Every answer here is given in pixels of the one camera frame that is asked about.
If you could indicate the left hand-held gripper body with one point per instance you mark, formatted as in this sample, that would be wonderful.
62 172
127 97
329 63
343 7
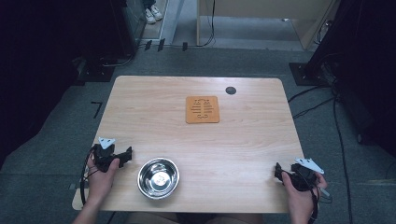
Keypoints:
104 153

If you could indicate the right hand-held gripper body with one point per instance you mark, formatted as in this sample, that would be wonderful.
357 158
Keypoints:
303 177

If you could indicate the person's right hand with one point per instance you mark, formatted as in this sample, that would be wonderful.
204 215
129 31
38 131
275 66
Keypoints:
300 202

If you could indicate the person's left hand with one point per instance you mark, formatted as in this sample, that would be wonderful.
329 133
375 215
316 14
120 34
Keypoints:
100 183

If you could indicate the stainless steel bowl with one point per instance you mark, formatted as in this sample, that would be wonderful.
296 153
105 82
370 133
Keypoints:
158 178

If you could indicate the black stand base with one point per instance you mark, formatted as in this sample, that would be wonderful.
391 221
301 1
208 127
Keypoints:
95 73
306 74

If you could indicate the orange wooden trivet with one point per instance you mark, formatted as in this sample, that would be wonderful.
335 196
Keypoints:
202 109

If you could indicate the black round table grommet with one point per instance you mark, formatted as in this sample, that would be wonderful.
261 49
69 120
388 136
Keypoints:
230 90

